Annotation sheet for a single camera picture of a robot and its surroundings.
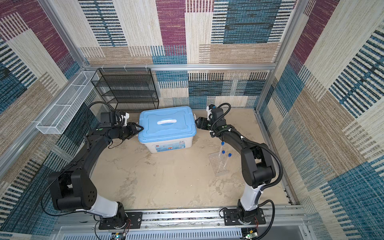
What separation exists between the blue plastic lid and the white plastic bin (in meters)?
0.02

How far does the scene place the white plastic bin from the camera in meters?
0.89

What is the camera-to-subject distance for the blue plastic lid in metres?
0.85
